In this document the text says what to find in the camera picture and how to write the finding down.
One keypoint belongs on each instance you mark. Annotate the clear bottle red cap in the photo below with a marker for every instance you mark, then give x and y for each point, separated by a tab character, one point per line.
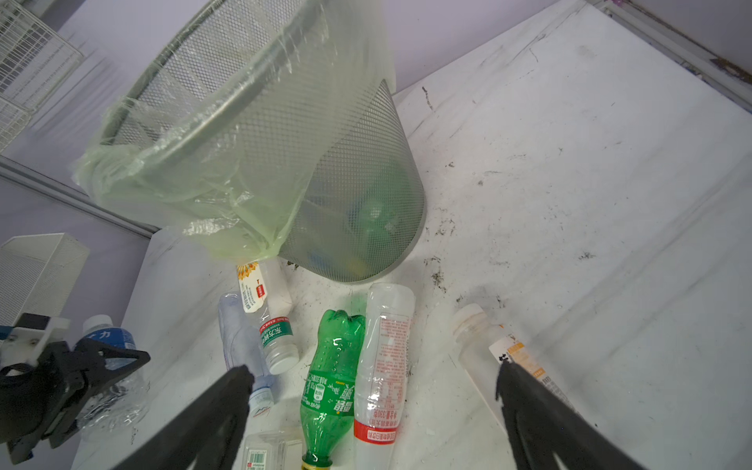
381	382

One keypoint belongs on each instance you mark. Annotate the clear crushed bottle white label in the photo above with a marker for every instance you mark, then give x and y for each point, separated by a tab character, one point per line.
241	346

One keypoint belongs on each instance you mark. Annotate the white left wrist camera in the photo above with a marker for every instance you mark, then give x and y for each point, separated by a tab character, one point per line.
28	338

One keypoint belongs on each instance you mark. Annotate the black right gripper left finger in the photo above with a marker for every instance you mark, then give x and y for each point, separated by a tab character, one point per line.
207	434

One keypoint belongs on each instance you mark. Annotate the clear bottle orange label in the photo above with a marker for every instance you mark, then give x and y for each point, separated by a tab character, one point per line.
484	346

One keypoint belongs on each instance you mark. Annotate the grey mesh waste bin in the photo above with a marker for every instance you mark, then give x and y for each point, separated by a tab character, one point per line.
365	206

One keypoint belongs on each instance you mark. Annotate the white wire wall basket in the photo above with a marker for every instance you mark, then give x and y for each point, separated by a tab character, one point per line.
35	62

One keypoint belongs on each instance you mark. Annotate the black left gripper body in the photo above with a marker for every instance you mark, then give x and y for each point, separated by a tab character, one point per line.
57	367

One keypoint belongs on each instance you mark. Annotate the white mesh two-tier shelf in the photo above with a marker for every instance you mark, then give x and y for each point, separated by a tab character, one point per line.
38	273

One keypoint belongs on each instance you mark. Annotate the green soda bottle yellow cap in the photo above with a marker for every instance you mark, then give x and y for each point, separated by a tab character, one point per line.
327	405

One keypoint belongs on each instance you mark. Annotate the clear bottle sunflower label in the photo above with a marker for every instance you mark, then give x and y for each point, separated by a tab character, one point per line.
266	298

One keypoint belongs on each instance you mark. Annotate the green plastic bin liner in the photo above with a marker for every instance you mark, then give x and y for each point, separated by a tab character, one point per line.
220	136

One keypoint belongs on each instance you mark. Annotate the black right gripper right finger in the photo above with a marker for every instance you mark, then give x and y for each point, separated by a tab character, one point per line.
544	433

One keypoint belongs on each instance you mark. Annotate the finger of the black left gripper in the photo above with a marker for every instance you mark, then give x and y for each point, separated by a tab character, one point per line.
33	416
92	359

